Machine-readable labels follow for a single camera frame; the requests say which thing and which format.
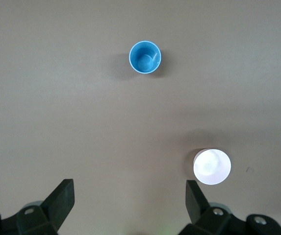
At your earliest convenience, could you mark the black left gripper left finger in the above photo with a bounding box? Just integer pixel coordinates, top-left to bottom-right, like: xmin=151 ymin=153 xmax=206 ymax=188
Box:
xmin=0 ymin=179 xmax=76 ymax=235

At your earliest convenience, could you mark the blue plastic cup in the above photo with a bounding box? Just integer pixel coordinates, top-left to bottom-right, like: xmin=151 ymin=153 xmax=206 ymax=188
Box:
xmin=128 ymin=41 xmax=162 ymax=74

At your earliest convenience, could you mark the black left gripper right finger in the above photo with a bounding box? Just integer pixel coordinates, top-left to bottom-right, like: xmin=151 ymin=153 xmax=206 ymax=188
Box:
xmin=177 ymin=180 xmax=281 ymax=235

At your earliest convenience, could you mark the pink bowl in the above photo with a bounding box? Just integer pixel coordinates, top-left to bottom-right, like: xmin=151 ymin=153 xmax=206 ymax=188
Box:
xmin=193 ymin=148 xmax=232 ymax=186

